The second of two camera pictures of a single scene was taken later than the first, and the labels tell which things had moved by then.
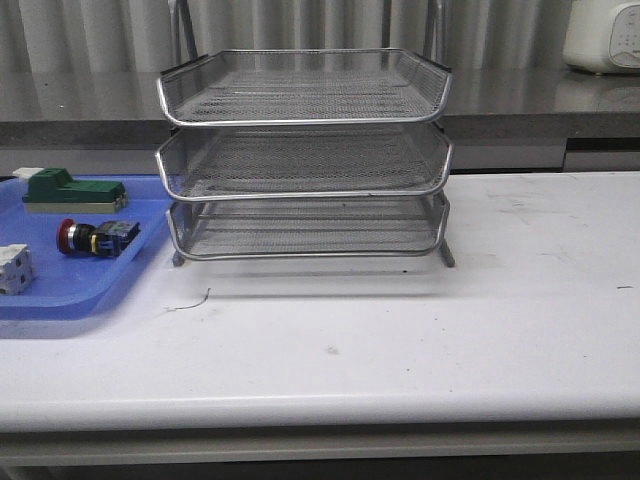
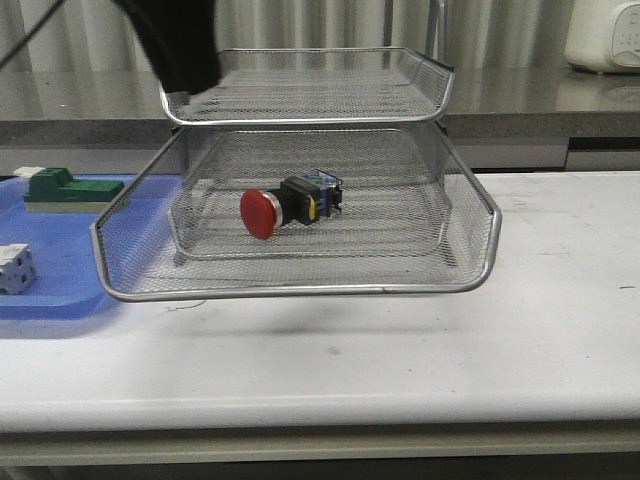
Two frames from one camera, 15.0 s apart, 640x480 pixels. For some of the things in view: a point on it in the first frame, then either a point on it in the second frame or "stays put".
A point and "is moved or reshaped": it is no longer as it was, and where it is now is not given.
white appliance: (603, 36) stays put
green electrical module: (52, 190) stays put
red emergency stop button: (108, 239) -> (300, 199)
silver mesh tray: (304, 86) stays put
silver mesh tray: (303, 162) is moved or reshaped
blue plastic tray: (71, 285) stays put
